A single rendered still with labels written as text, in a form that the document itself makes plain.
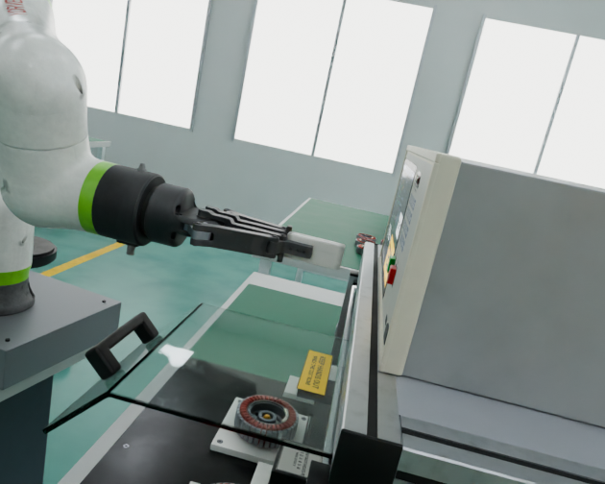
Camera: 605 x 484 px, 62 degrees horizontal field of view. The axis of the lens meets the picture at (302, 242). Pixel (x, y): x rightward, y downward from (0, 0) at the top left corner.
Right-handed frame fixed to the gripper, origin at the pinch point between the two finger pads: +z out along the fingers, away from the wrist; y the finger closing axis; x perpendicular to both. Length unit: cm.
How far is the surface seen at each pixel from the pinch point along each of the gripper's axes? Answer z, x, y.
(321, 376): 4.4, -11.1, 9.1
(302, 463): 4.8, -25.5, 4.2
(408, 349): 11.4, -3.2, 14.7
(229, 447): -7.4, -39.5, -13.4
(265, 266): -31, -52, -157
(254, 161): -117, -38, -469
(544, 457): 22.2, -6.0, 22.0
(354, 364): 7.1, -6.1, 14.5
